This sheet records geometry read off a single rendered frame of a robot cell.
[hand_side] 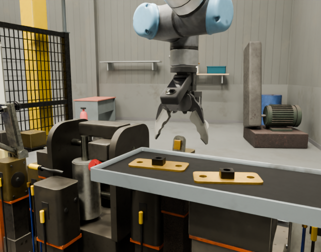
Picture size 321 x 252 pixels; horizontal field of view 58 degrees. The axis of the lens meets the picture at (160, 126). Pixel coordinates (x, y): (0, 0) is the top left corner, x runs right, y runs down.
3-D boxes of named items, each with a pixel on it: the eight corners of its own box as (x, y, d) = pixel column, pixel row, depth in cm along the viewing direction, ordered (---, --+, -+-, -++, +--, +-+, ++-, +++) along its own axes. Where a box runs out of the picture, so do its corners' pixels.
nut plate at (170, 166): (189, 164, 43) (189, 157, 43) (183, 172, 40) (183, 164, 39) (137, 159, 46) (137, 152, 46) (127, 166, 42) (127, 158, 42)
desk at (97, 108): (116, 120, 886) (116, 96, 874) (99, 127, 757) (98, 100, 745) (95, 119, 900) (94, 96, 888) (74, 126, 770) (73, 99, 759)
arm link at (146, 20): (166, -6, 59) (197, 5, 67) (129, 3, 67) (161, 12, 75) (165, 34, 60) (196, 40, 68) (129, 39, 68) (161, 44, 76)
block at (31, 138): (51, 209, 132) (45, 130, 126) (36, 216, 125) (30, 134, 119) (38, 205, 135) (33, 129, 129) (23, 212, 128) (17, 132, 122)
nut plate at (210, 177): (256, 174, 39) (256, 166, 39) (264, 185, 35) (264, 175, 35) (192, 173, 39) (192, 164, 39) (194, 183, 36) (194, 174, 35)
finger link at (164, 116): (163, 136, 86) (181, 112, 83) (154, 140, 81) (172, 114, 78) (156, 130, 87) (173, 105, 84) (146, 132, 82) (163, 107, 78)
